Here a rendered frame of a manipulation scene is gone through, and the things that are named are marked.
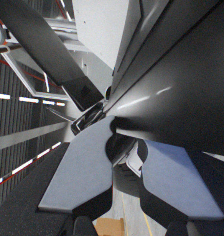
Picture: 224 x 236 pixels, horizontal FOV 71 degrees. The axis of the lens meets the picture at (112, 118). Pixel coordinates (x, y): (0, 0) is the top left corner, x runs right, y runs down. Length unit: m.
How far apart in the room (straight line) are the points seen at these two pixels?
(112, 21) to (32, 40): 0.26
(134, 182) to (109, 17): 0.48
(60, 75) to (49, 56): 0.04
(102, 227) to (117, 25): 8.00
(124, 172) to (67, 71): 0.30
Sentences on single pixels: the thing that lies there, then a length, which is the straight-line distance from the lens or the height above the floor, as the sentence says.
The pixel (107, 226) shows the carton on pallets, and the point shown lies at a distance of 8.23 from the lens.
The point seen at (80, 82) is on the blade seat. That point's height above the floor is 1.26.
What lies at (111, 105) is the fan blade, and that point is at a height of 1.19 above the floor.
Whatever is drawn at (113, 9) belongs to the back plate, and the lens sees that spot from 0.50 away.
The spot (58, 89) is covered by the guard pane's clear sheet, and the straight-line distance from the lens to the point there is 1.67.
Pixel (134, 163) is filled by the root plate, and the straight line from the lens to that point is 0.31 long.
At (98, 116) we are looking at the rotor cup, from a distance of 0.28.
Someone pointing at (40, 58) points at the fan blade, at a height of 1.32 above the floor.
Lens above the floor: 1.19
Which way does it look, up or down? 1 degrees down
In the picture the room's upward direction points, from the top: 83 degrees counter-clockwise
